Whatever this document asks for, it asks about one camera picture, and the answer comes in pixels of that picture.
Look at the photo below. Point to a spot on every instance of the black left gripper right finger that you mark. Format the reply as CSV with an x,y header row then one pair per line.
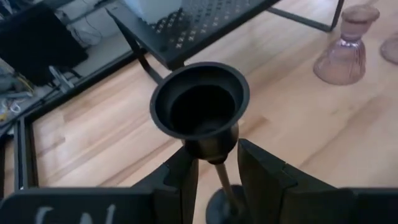
x,y
267,193

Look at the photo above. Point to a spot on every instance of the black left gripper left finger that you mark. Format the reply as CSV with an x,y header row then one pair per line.
x,y
180,193

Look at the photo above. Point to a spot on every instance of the black metal candlestick holder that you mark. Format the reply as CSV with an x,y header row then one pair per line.
x,y
199,102

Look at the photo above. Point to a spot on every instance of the pink glass candle holder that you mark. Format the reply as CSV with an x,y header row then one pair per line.
x,y
391,49
345,59

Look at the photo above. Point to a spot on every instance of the black perforated metal shelf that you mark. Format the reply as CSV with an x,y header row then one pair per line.
x,y
192,34

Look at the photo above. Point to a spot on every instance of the broad-leaf plant in white pot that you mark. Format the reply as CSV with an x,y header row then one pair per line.
x,y
152,9

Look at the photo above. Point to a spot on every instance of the black aluminium table frame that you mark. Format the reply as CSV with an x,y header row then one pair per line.
x,y
21,155

